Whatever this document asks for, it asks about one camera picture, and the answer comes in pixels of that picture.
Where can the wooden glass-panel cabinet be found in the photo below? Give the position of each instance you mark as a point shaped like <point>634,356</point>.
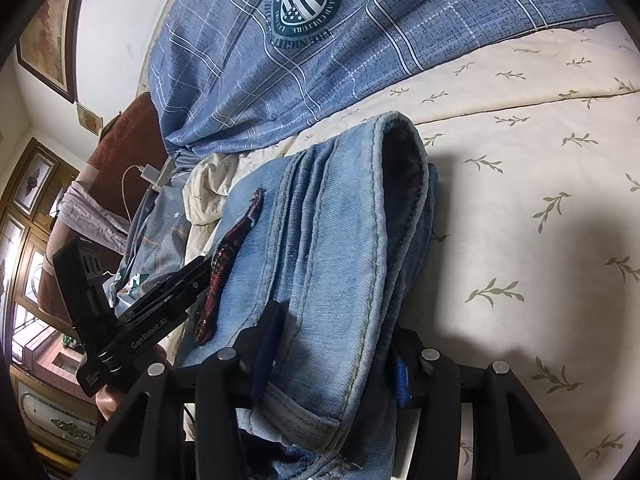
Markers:
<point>25,240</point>

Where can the small framed wall picture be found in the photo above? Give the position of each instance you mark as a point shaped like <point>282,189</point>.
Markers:
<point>89,117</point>

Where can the person's left hand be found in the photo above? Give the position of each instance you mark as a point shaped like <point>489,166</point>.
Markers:
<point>109,400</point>

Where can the crumpled cream cloth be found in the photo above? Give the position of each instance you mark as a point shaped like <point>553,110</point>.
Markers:
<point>210,190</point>

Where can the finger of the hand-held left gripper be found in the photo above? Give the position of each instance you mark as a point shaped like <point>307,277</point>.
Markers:
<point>170,302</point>
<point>185,272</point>

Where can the brown upholstered headboard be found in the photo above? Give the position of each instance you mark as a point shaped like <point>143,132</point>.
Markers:
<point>125,130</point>

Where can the white charger plug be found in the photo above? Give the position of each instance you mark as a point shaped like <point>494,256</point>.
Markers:
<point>150,172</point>

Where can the large framed wall picture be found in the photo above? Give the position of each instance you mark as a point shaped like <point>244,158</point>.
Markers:
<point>52,45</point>

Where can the blue plaid duvet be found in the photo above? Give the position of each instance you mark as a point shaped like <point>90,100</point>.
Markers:
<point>350,60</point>

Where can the small blue patterned cloth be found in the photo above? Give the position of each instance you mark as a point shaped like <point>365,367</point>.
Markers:
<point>160,230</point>

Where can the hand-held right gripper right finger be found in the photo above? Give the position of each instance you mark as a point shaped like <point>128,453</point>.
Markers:
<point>402,377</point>

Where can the pink storage boxes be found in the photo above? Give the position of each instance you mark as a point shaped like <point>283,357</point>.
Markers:
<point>37,345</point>

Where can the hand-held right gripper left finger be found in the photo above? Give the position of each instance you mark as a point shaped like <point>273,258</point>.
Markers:
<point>265,355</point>

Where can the cream leaf-print bed sheet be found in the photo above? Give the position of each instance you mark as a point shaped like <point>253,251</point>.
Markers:
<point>525,160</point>

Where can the blue denim pants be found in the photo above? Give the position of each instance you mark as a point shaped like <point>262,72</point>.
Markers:
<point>325,260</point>

